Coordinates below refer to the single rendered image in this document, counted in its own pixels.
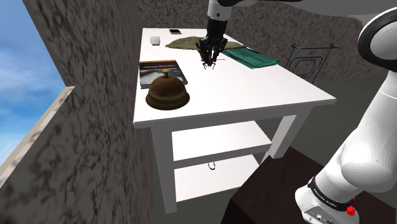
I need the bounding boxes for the book with blue cover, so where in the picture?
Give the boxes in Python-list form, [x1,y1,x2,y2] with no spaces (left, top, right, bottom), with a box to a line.
[138,59,188,90]

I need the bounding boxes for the olive green cloth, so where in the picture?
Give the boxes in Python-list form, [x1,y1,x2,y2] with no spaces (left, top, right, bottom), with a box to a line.
[165,36,247,52]

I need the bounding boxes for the black wire chair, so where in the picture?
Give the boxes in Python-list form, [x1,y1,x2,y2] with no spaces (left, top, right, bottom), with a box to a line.
[284,43,341,85]

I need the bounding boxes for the dark robot stand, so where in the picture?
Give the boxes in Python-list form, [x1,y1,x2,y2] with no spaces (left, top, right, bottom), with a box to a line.
[219,146,397,224]

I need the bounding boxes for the brown desk bell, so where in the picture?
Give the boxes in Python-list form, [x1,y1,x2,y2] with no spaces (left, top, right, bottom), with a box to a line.
[145,68,191,111]

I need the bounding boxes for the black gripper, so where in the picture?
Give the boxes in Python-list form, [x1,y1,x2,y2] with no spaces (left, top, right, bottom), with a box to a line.
[198,18,229,67]

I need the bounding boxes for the white table with shelves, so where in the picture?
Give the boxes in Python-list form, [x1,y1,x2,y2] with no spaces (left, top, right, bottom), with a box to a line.
[132,27,338,215]

